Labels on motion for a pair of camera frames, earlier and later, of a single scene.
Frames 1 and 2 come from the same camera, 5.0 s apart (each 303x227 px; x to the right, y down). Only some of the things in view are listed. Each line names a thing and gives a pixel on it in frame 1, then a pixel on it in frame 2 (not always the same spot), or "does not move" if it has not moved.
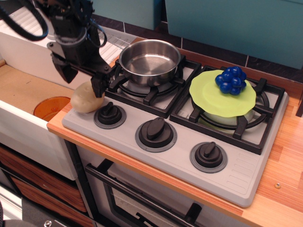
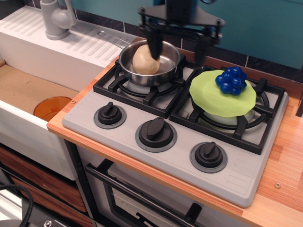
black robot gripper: (84, 55) → (182, 17)
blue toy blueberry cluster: (232, 80) does not move
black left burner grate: (159, 100) does not move
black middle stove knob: (155, 135) does not move
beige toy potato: (83, 99) → (143, 62)
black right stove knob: (209, 157) does not move
